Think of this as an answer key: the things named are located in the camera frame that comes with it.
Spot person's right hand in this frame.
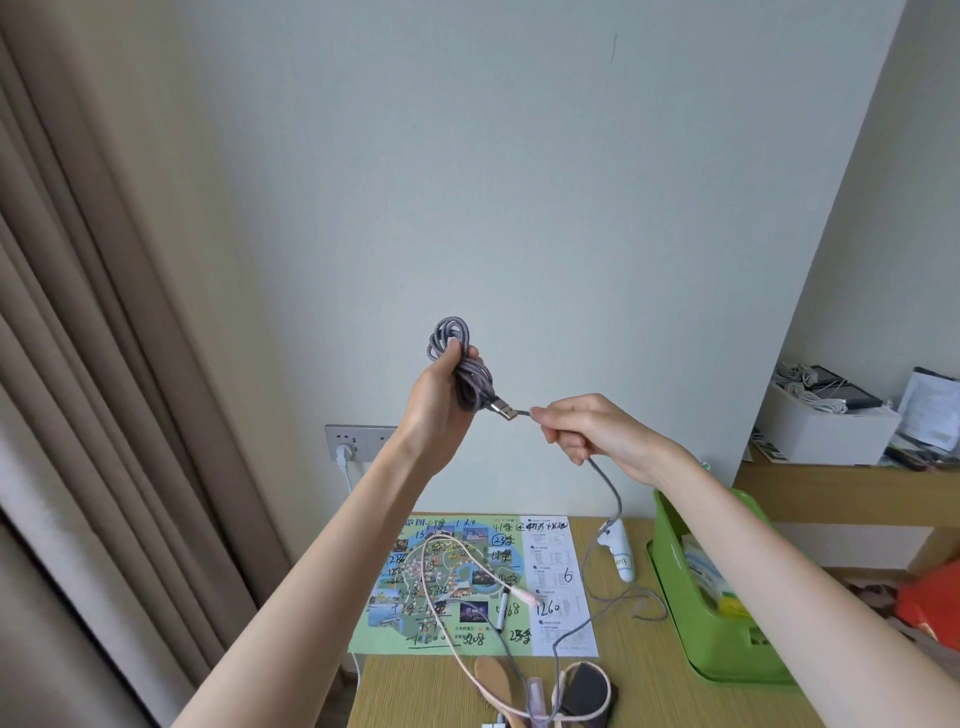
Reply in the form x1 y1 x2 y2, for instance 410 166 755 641
529 393 696 489

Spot person's left hand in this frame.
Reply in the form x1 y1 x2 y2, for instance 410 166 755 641
390 345 482 468

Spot gray braided charging cable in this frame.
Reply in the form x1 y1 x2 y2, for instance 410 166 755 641
426 315 669 728

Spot person's left forearm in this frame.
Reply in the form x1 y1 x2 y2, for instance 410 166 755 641
171 431 468 728

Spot person's right forearm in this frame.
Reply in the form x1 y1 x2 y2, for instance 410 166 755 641
643 444 960 728

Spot white handheld device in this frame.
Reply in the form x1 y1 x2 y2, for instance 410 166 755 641
597 519 636 585

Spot printed map sheet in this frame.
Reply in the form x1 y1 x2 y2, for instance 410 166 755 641
349 514 600 660

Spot white blue packet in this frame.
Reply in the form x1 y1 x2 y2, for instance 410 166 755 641
681 536 732 601

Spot green plastic basket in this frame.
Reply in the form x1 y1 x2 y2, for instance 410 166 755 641
646 487 798 686

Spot white storage box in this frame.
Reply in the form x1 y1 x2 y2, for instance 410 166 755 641
756 378 903 467

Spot wooden oval brush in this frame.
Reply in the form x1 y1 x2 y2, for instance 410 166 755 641
473 654 535 728

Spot black oval pad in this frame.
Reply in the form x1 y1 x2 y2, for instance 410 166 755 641
559 661 619 720

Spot wooden side shelf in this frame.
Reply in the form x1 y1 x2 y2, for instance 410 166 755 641
730 442 960 580

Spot black flat device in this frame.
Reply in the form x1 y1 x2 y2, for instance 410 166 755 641
808 366 885 411

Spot white paper sheets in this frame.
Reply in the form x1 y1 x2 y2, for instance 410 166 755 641
895 366 960 460

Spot beige curtain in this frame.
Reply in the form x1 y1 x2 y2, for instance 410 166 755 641
0 0 295 728

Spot red plastic bag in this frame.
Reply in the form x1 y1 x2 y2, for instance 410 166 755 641
895 558 960 652

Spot gray wall socket plate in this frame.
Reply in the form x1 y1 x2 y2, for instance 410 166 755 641
324 423 399 461

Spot pink white charging cable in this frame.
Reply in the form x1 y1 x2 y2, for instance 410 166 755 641
409 532 538 728

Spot bundle of white cables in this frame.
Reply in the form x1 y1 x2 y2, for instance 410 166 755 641
774 363 850 415

